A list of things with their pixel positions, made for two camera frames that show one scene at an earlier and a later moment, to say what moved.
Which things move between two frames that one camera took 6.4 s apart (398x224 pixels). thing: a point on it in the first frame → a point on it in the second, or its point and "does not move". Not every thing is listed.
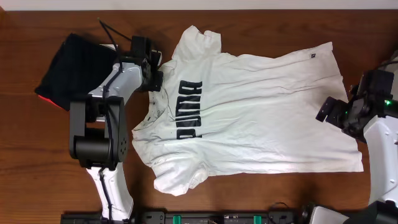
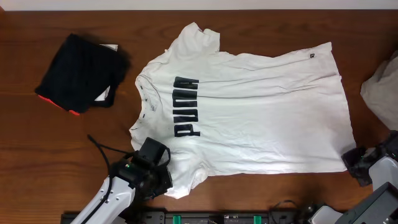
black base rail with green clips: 186,217 does not move
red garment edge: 51,101 does not move
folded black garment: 79,67 does not move
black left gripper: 157,79 → 165,182
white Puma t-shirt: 216,114 does not move
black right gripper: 333,117 → 349,158
